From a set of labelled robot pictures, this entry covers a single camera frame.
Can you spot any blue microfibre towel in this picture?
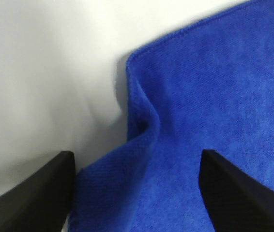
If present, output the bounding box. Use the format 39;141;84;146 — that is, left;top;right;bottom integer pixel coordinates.
68;0;274;232

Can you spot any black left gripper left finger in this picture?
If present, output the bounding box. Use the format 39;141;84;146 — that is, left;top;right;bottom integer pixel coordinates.
0;151;75;232

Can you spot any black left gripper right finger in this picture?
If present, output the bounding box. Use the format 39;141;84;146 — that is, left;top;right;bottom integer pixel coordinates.
198;150;274;232

